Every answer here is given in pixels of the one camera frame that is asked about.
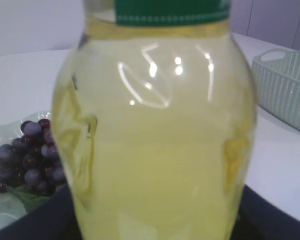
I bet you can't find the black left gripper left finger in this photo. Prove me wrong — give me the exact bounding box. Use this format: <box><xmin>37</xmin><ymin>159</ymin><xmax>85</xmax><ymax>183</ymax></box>
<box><xmin>0</xmin><ymin>186</ymin><xmax>83</xmax><ymax>240</ymax></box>

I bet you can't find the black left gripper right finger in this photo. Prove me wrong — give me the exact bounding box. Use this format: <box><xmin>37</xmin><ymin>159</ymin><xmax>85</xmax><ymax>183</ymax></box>
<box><xmin>233</xmin><ymin>185</ymin><xmax>300</xmax><ymax>240</ymax></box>

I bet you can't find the purple artificial grape bunch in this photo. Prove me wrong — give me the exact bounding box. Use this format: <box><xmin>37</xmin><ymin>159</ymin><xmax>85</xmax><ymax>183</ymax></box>
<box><xmin>0</xmin><ymin>118</ymin><xmax>66</xmax><ymax>196</ymax></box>

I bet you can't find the yellow tea plastic bottle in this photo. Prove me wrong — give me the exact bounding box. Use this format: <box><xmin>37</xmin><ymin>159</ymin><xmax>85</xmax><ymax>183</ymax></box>
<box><xmin>52</xmin><ymin>0</ymin><xmax>257</xmax><ymax>240</ymax></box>

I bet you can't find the green wavy glass plate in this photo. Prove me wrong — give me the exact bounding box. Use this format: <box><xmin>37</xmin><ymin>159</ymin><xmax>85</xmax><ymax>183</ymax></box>
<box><xmin>0</xmin><ymin>111</ymin><xmax>56</xmax><ymax>235</ymax></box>

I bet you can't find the green plastic woven basket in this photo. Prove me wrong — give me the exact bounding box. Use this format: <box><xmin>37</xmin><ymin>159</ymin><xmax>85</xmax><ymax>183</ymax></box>
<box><xmin>252</xmin><ymin>48</ymin><xmax>300</xmax><ymax>131</ymax></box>

